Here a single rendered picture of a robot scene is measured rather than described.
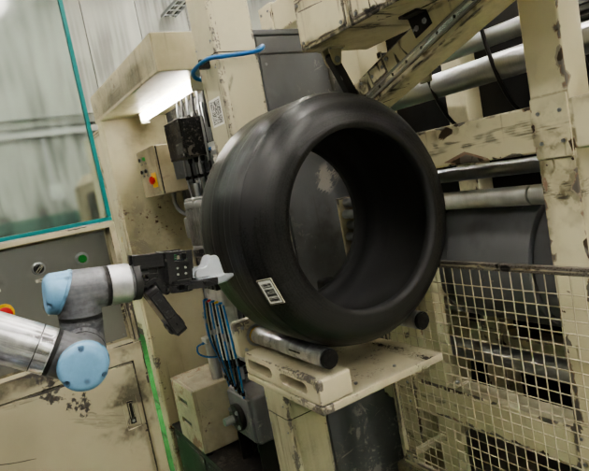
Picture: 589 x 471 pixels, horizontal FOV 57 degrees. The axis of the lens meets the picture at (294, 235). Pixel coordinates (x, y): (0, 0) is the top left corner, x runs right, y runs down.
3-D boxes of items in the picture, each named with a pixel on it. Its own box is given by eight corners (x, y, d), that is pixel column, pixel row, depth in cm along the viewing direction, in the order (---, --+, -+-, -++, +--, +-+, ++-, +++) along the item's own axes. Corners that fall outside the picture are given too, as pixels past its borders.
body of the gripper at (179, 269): (195, 249, 106) (134, 256, 100) (199, 292, 107) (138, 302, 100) (182, 248, 113) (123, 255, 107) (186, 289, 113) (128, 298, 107)
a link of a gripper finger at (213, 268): (237, 252, 112) (194, 257, 107) (239, 280, 112) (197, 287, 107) (231, 251, 114) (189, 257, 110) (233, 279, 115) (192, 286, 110)
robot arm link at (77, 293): (43, 317, 99) (38, 271, 99) (106, 306, 105) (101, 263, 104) (50, 323, 92) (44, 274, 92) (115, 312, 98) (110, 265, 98)
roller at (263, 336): (264, 341, 147) (249, 344, 145) (263, 324, 147) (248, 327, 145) (339, 367, 117) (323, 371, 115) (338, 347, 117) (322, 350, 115)
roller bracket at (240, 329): (236, 357, 146) (229, 321, 145) (351, 314, 166) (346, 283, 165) (241, 359, 143) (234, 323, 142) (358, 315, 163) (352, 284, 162)
